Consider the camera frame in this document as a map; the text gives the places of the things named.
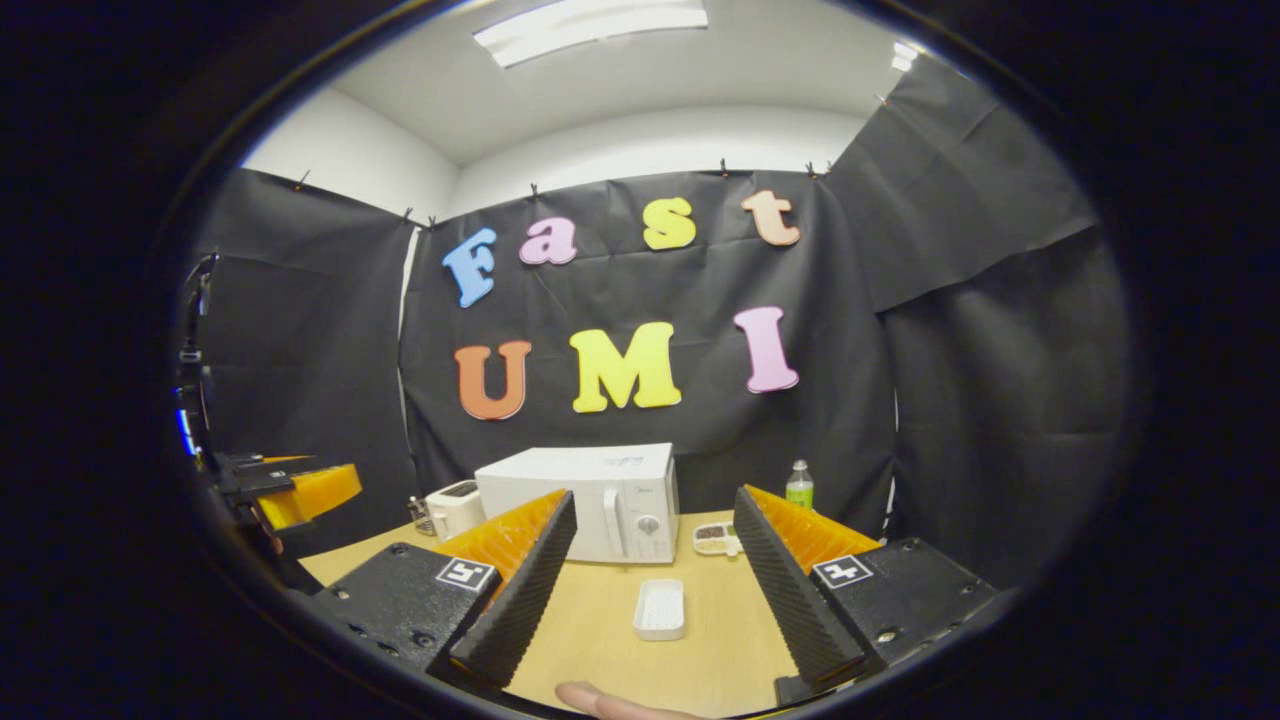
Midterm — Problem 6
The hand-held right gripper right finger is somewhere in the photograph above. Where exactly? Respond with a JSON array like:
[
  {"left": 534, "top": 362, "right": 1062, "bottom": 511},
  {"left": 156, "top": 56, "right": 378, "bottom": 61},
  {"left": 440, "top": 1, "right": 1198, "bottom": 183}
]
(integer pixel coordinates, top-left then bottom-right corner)
[{"left": 732, "top": 485, "right": 999, "bottom": 694}]

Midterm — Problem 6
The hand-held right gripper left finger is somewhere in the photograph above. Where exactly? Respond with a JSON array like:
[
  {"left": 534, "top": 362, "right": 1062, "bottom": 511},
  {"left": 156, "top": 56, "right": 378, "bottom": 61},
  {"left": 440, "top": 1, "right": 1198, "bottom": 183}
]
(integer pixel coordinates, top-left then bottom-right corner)
[{"left": 290, "top": 488, "right": 579, "bottom": 698}]

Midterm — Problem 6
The white microwave oven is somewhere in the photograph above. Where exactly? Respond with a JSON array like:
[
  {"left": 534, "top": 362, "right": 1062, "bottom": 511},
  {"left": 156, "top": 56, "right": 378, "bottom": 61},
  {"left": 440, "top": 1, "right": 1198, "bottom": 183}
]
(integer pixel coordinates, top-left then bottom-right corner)
[{"left": 475, "top": 443, "right": 681, "bottom": 565}]

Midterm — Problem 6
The white divided snack plate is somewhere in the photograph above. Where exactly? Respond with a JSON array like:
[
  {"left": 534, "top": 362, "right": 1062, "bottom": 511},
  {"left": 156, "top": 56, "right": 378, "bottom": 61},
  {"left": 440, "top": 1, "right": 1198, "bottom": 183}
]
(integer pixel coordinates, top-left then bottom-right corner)
[{"left": 692, "top": 521, "right": 744, "bottom": 558}]

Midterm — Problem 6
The white toaster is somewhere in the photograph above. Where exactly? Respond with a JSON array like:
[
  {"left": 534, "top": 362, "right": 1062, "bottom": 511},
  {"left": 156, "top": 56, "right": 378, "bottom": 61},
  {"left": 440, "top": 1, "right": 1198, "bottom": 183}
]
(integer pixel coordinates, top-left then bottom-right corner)
[{"left": 425, "top": 480, "right": 489, "bottom": 542}]

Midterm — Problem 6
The small white rectangular dish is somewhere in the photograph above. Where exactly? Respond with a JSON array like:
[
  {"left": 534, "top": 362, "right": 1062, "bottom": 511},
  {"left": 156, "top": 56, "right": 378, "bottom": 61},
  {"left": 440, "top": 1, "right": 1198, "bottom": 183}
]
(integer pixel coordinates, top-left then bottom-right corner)
[{"left": 633, "top": 578, "right": 688, "bottom": 642}]

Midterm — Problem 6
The black backdrop cloth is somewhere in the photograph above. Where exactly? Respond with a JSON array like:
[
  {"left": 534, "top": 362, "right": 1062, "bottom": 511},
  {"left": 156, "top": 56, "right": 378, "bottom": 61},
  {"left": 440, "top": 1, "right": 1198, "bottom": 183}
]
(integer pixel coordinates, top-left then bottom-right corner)
[{"left": 190, "top": 55, "right": 1136, "bottom": 591}]

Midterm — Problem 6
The long ceiling light panel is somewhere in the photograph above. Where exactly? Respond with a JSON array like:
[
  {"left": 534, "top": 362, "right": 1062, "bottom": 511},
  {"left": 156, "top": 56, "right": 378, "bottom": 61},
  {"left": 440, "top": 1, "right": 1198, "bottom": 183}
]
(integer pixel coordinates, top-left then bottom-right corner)
[{"left": 473, "top": 0, "right": 710, "bottom": 69}]

